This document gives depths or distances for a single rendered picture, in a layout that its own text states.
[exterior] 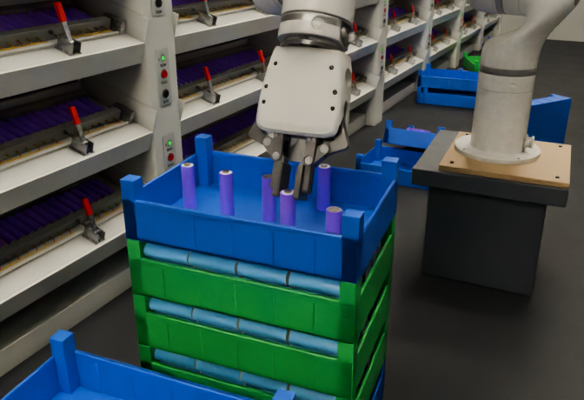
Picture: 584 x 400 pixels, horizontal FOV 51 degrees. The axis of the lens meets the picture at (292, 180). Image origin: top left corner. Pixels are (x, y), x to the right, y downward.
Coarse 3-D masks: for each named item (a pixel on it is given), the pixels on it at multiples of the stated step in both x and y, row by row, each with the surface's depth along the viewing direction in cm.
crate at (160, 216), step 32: (192, 160) 88; (224, 160) 90; (256, 160) 88; (384, 160) 79; (128, 192) 73; (160, 192) 82; (256, 192) 89; (352, 192) 84; (384, 192) 81; (128, 224) 75; (160, 224) 73; (192, 224) 71; (224, 224) 70; (256, 224) 68; (320, 224) 79; (352, 224) 64; (384, 224) 76; (224, 256) 71; (256, 256) 70; (288, 256) 68; (320, 256) 66; (352, 256) 65
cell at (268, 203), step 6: (264, 174) 78; (270, 174) 78; (264, 180) 76; (270, 180) 76; (264, 186) 77; (264, 192) 77; (270, 192) 77; (264, 198) 77; (270, 198) 77; (264, 204) 78; (270, 204) 78; (264, 210) 78; (270, 210) 78; (264, 216) 78; (270, 216) 78; (270, 222) 79
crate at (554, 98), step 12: (552, 96) 229; (540, 108) 217; (552, 108) 220; (564, 108) 224; (540, 120) 219; (552, 120) 222; (564, 120) 226; (528, 132) 218; (540, 132) 221; (552, 132) 225; (564, 132) 228
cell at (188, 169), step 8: (184, 168) 81; (192, 168) 81; (184, 176) 81; (192, 176) 81; (184, 184) 82; (192, 184) 82; (184, 192) 82; (192, 192) 82; (184, 200) 83; (192, 200) 83; (192, 208) 83
